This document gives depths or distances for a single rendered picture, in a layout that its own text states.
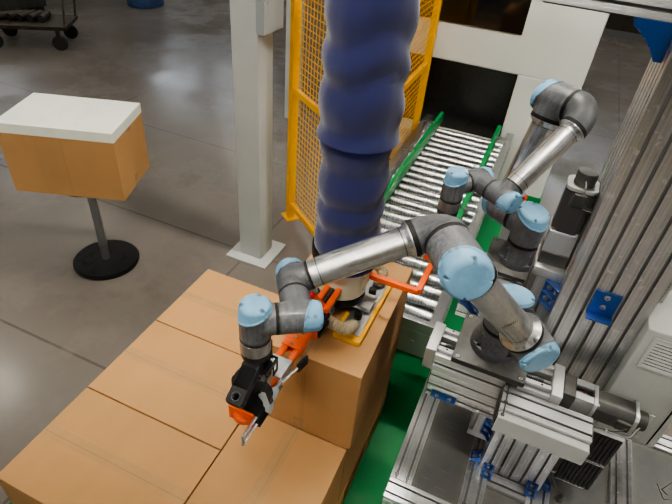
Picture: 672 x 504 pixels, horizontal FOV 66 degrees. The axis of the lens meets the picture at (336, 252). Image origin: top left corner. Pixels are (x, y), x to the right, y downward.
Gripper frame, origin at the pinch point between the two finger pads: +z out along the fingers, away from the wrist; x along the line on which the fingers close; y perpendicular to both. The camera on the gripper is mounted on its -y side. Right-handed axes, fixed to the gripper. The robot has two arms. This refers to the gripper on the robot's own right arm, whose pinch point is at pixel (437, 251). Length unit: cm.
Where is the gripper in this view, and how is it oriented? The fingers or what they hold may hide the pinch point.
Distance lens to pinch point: 198.2
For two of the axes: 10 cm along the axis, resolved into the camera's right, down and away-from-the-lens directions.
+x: 9.1, 3.1, -2.8
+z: -0.8, 7.9, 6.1
